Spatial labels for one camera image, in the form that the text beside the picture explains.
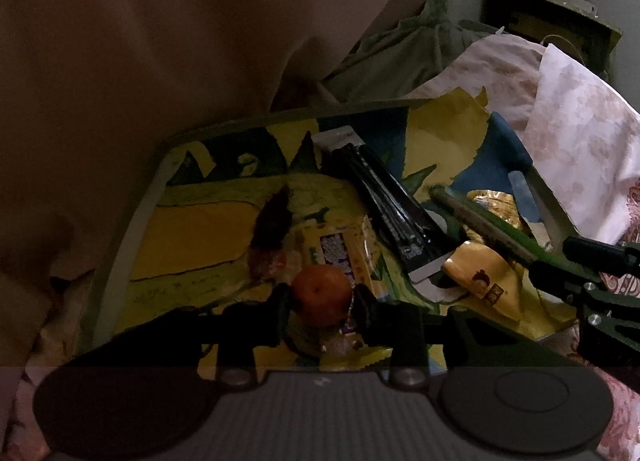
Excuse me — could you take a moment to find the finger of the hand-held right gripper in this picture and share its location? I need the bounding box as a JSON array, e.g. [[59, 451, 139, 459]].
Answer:
[[562, 235, 640, 278], [529, 261, 640, 367]]

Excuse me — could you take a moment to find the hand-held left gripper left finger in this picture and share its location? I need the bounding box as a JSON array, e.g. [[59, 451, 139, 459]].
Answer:
[[60, 283, 296, 387]]

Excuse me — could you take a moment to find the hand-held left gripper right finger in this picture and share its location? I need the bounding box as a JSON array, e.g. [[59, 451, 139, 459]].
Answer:
[[352, 287, 576, 387]]

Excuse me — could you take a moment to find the tangerine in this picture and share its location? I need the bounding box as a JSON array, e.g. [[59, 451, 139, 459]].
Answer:
[[291, 264, 353, 328]]

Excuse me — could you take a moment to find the yellow purple snack packet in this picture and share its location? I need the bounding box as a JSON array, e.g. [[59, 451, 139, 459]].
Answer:
[[295, 216, 396, 372]]

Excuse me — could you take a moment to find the green snack packet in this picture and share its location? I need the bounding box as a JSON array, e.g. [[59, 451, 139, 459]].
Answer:
[[430, 184, 561, 267]]

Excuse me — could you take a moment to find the black snack packet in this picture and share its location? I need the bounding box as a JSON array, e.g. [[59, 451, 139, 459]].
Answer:
[[312, 126, 451, 287]]

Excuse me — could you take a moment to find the colourful lined cardboard tray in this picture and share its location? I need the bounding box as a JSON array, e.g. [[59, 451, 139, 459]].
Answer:
[[82, 98, 581, 377]]

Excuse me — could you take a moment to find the yellow cartoon snack packet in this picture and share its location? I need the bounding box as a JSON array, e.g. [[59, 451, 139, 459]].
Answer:
[[440, 240, 576, 342]]

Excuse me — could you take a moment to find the dark red dried snack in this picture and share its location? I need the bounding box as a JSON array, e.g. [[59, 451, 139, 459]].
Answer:
[[247, 184, 293, 282]]

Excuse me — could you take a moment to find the white floral pillow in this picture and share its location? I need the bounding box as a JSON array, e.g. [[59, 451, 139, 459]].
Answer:
[[522, 44, 640, 244]]

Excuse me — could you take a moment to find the pale pink floral quilt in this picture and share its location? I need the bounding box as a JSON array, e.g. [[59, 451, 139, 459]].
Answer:
[[400, 34, 546, 132]]

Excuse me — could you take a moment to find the dark wooden cabinet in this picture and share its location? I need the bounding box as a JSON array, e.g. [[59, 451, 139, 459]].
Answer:
[[480, 0, 623, 82]]

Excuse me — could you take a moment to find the green cloth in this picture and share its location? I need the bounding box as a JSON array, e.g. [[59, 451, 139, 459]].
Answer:
[[320, 0, 506, 104]]

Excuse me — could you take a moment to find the white charger cable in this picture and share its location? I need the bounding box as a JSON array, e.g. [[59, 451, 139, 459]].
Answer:
[[539, 34, 588, 64]]

